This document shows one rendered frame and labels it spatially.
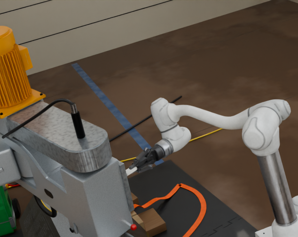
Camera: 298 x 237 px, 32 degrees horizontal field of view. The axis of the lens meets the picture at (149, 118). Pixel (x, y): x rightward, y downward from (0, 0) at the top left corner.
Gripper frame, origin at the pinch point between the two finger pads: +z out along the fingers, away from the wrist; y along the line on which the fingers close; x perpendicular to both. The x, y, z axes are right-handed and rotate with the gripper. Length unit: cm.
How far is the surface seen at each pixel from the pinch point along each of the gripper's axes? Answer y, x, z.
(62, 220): 60, 69, 12
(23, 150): -8, 54, 28
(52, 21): 78, 481, -247
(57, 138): -27.0, 16.8, 24.8
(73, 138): -27.0, 9.8, 20.5
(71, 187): -3.3, 9.6, 28.6
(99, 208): 6.6, -2.9, 23.7
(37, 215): 67, 96, 16
